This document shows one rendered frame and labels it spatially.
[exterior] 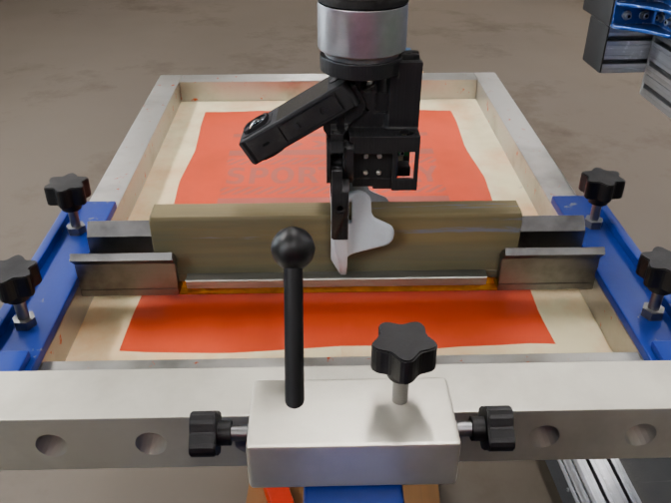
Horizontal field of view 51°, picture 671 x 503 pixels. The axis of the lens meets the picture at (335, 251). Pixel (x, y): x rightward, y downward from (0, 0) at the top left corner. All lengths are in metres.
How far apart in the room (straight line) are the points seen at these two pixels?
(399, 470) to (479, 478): 1.41
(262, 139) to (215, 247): 0.13
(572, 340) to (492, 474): 1.17
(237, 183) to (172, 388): 0.50
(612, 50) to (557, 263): 0.84
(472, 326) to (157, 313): 0.31
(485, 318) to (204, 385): 0.32
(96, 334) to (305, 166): 0.42
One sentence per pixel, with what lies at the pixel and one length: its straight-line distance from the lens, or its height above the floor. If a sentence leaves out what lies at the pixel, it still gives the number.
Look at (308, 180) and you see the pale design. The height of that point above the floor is 0.96.
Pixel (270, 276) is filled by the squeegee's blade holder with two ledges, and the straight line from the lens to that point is 0.70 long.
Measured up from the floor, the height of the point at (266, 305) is 0.96.
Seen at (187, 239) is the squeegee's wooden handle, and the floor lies 1.04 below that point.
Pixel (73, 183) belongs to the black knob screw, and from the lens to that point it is 0.78.
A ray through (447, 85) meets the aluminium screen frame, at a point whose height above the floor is 0.98.
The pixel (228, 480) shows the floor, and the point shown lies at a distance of 1.83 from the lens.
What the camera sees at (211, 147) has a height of 0.96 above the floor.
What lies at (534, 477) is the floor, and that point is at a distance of 1.88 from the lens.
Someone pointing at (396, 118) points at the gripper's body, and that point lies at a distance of 0.63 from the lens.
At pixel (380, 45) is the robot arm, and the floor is 1.23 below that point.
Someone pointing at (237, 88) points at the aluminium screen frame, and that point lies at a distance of 1.25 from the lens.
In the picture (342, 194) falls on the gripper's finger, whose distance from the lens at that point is 0.62.
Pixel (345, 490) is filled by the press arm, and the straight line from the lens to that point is 0.45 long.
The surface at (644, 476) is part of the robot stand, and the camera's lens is 1.67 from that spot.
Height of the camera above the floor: 1.39
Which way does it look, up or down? 32 degrees down
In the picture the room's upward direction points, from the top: straight up
